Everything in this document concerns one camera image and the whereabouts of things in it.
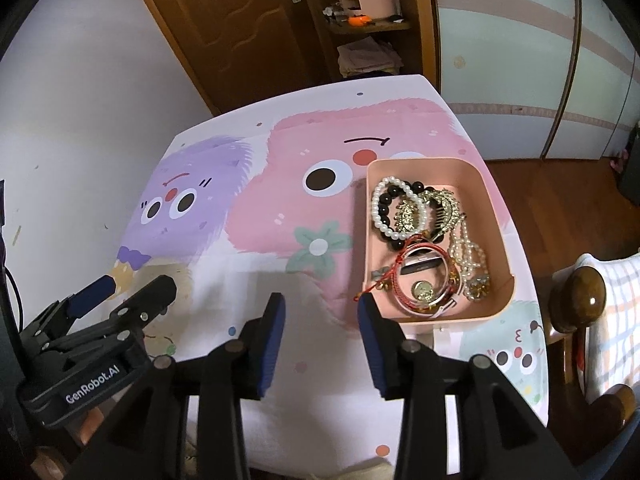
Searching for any red string bracelet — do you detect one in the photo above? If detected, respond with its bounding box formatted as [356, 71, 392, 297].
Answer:
[354, 236, 459, 311]

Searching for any long pearl necklace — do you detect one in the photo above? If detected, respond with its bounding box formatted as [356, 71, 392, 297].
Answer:
[447, 216, 492, 302]

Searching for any white pearl bracelet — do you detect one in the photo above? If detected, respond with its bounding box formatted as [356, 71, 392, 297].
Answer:
[370, 175, 431, 241]

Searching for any black bead bracelet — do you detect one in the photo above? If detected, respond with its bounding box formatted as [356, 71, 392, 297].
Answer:
[376, 179, 454, 252]

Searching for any wooden bedpost knob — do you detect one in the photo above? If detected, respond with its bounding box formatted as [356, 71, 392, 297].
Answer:
[548, 266, 606, 334]
[587, 384, 637, 439]

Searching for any cartoon monster tablecloth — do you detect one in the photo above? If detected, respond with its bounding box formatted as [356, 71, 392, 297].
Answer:
[112, 75, 549, 477]

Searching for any pink cardboard tray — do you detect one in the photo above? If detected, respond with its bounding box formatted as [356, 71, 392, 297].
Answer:
[362, 157, 515, 334]

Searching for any brown wooden door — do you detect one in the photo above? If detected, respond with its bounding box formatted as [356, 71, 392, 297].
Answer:
[143, 0, 332, 115]

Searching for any folded cloth pile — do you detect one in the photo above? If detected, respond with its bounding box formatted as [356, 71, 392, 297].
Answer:
[337, 37, 404, 78]

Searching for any orange toy on shelf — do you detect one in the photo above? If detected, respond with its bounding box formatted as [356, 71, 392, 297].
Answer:
[347, 15, 373, 27]

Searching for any wooden shelf cabinet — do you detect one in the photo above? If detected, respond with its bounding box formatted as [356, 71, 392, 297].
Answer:
[306, 0, 442, 88]

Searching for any light blue wardrobe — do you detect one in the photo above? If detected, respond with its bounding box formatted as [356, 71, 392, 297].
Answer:
[437, 0, 639, 159]

